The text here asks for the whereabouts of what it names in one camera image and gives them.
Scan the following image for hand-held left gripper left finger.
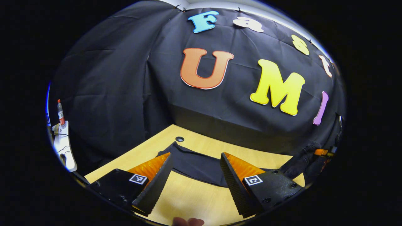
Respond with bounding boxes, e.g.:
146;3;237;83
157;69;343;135
88;152;174;217

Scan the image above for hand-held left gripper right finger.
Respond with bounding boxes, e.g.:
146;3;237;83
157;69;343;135
220;152;303;218

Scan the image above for black jeans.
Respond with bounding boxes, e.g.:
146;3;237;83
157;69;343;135
157;141;324;188

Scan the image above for white side table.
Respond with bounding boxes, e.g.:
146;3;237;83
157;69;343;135
52;122;77;172

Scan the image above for black backdrop cloth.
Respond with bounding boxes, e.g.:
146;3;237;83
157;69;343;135
49;0;346;176

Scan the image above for red label plastic bottle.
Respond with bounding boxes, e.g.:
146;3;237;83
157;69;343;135
57;100;66;128

